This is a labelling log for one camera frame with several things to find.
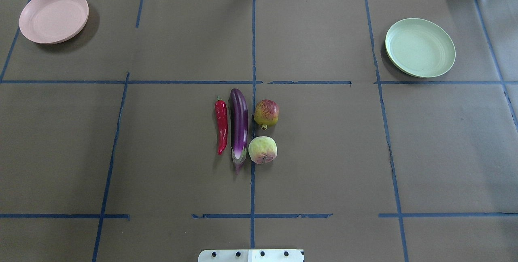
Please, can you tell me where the green pink peach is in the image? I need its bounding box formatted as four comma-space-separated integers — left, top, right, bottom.
248, 136, 278, 164

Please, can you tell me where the red chili pepper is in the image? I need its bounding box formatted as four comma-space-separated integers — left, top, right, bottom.
214, 96, 228, 155

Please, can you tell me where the red yellow pomegranate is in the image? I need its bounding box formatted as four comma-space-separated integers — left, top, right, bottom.
253, 99, 280, 131

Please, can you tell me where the purple eggplant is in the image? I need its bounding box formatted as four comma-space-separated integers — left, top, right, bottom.
230, 88, 248, 174

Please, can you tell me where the green plate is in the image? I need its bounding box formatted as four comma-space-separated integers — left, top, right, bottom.
384, 18, 456, 78

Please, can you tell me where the pink plate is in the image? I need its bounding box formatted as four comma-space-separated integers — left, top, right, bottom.
19, 0, 89, 44

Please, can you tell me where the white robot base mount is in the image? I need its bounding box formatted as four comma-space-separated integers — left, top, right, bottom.
198, 249, 305, 262

